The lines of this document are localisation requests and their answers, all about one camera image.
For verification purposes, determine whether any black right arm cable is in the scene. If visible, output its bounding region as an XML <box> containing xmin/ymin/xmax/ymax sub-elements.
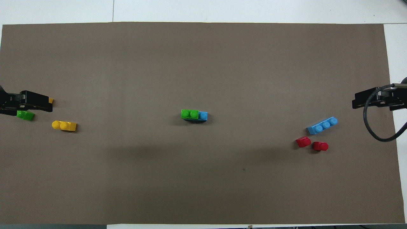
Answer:
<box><xmin>363</xmin><ymin>83</ymin><xmax>407</xmax><ymax>142</ymax></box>

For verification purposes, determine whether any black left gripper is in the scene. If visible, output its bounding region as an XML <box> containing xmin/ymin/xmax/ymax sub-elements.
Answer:
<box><xmin>0</xmin><ymin>91</ymin><xmax>53</xmax><ymax>115</ymax></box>

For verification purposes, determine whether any brown paper table mat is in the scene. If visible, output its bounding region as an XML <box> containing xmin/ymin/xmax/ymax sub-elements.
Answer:
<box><xmin>0</xmin><ymin>22</ymin><xmax>406</xmax><ymax>225</ymax></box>

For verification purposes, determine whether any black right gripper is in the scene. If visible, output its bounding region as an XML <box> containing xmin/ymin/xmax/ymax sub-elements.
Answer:
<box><xmin>352</xmin><ymin>87</ymin><xmax>407</xmax><ymax>112</ymax></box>

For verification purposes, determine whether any green two-stud toy block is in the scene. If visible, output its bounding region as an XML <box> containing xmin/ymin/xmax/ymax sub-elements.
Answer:
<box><xmin>17</xmin><ymin>110</ymin><xmax>35</xmax><ymax>121</ymax></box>
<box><xmin>181</xmin><ymin>109</ymin><xmax>199</xmax><ymax>120</ymax></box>

